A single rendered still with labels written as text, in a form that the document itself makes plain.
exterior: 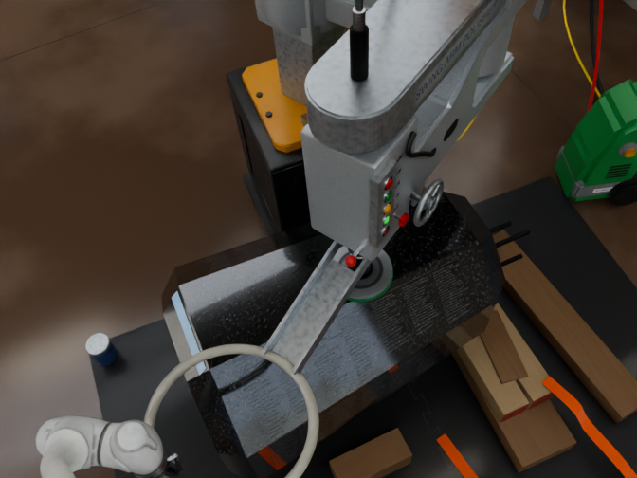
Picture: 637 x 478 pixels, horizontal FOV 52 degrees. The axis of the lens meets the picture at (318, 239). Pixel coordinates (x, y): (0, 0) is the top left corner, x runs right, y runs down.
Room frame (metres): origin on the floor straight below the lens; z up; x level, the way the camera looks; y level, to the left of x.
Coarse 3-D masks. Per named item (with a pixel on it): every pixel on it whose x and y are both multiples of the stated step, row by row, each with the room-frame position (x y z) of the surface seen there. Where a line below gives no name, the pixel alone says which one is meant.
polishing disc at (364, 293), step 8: (344, 248) 1.16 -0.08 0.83; (336, 256) 1.14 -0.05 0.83; (344, 256) 1.13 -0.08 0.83; (384, 256) 1.12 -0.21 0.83; (344, 264) 1.11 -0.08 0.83; (376, 264) 1.09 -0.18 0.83; (384, 264) 1.09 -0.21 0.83; (376, 272) 1.06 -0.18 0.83; (384, 272) 1.06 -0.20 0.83; (360, 280) 1.04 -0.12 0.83; (368, 280) 1.04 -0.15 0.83; (376, 280) 1.03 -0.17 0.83; (384, 280) 1.03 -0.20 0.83; (360, 288) 1.01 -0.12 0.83; (368, 288) 1.00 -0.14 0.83; (376, 288) 1.00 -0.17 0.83; (384, 288) 1.00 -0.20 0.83; (352, 296) 0.98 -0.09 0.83; (360, 296) 0.98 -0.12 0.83; (368, 296) 0.98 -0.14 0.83
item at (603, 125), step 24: (624, 96) 1.97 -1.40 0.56; (600, 120) 1.94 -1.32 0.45; (624, 120) 1.85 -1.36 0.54; (576, 144) 1.96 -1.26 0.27; (600, 144) 1.85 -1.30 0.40; (624, 144) 1.81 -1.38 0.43; (576, 168) 1.88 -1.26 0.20; (600, 168) 1.80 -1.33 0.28; (624, 168) 1.80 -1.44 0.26; (576, 192) 1.80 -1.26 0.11; (600, 192) 1.80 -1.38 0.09; (624, 192) 1.76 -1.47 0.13
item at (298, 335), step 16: (320, 272) 1.01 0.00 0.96; (336, 272) 1.00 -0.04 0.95; (352, 272) 0.99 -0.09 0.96; (304, 288) 0.95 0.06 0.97; (320, 288) 0.96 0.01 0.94; (336, 288) 0.95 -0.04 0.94; (352, 288) 0.94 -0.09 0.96; (304, 304) 0.92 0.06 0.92; (320, 304) 0.91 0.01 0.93; (336, 304) 0.89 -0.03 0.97; (288, 320) 0.88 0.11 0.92; (304, 320) 0.88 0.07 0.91; (320, 320) 0.87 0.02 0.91; (272, 336) 0.83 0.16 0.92; (288, 336) 0.84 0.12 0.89; (304, 336) 0.83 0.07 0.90; (320, 336) 0.81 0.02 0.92; (288, 352) 0.79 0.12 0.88; (304, 352) 0.77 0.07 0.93
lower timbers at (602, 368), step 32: (512, 256) 1.49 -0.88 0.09; (512, 288) 1.34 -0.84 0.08; (544, 288) 1.31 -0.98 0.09; (544, 320) 1.16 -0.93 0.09; (576, 320) 1.15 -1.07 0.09; (576, 352) 1.00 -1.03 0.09; (608, 352) 0.99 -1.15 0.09; (608, 384) 0.85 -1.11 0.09; (544, 416) 0.75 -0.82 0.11; (512, 448) 0.64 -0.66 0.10; (544, 448) 0.63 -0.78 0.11
